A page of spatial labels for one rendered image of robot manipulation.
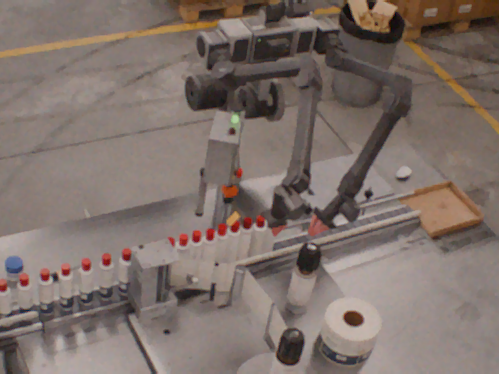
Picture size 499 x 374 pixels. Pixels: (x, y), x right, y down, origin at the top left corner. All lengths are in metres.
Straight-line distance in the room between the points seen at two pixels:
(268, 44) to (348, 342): 1.22
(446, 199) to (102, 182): 2.02
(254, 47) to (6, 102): 2.50
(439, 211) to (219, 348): 1.32
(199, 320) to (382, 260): 0.86
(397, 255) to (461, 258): 0.29
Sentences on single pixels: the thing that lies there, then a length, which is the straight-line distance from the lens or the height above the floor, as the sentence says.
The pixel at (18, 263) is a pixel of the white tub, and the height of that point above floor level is 0.90.
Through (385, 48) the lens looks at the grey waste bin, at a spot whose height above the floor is 0.49.
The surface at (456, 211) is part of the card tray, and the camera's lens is 3.87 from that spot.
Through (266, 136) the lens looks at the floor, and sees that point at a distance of 5.40.
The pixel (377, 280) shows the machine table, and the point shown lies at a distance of 3.42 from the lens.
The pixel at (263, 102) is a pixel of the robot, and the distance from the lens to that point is 3.62.
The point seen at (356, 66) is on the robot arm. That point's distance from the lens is 3.39.
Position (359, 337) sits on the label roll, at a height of 1.02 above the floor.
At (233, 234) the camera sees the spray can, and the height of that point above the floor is 1.05.
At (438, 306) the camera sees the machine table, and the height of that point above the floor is 0.83.
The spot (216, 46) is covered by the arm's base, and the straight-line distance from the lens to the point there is 3.31.
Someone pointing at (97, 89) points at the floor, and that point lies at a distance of 5.67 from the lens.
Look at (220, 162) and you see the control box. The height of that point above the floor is 1.38.
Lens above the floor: 3.20
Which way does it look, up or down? 40 degrees down
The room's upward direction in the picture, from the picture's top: 9 degrees clockwise
